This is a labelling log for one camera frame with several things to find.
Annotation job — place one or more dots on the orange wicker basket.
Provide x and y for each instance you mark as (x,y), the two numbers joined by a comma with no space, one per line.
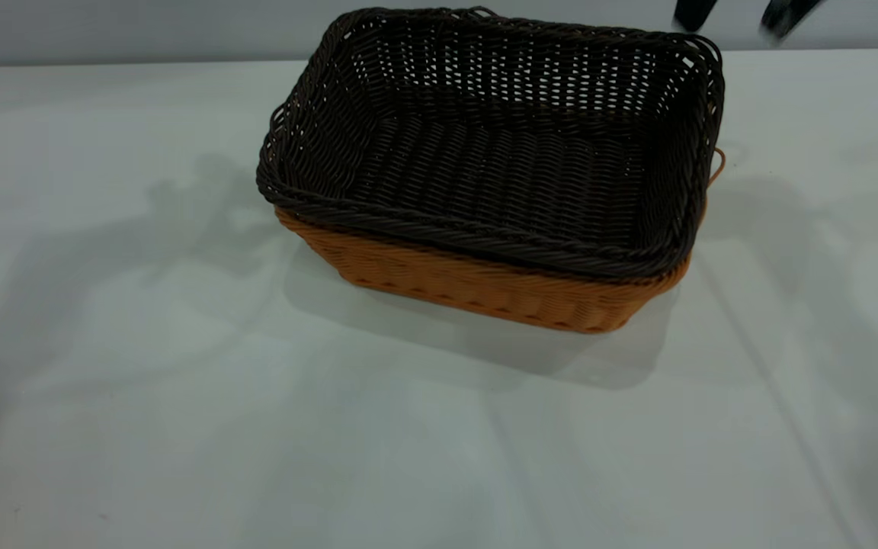
(485,293)

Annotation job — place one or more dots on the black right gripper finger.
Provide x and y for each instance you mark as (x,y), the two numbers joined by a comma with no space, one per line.
(786,17)
(694,11)

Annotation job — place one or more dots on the dark brown wicker basket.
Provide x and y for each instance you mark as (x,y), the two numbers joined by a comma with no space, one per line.
(500,160)

